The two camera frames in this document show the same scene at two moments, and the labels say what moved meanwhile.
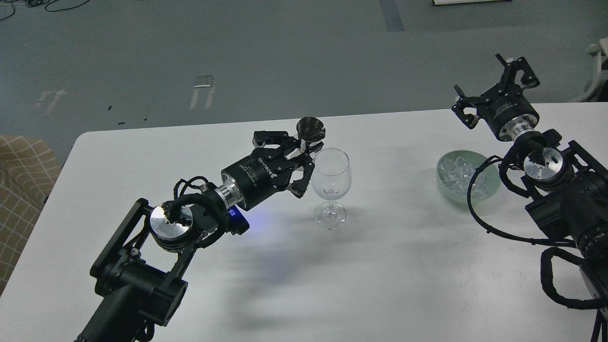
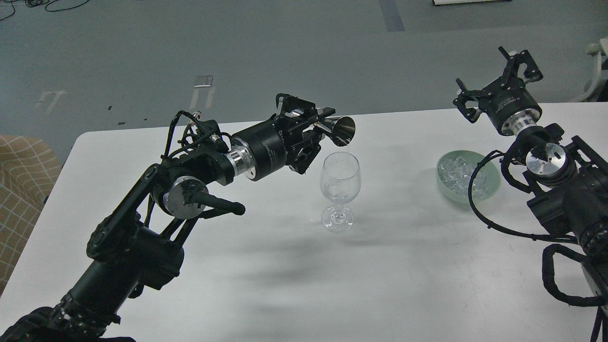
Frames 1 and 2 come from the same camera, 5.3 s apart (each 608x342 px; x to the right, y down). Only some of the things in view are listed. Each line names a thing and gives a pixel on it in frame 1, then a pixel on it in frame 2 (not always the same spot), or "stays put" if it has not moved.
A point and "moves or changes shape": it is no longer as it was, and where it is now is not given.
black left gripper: (264, 173) -> (261, 154)
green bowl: (454, 169) stays put
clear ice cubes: (456, 173) stays put
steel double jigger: (309, 129) moves or changes shape
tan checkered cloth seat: (28, 168) stays put
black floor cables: (33, 3) stays put
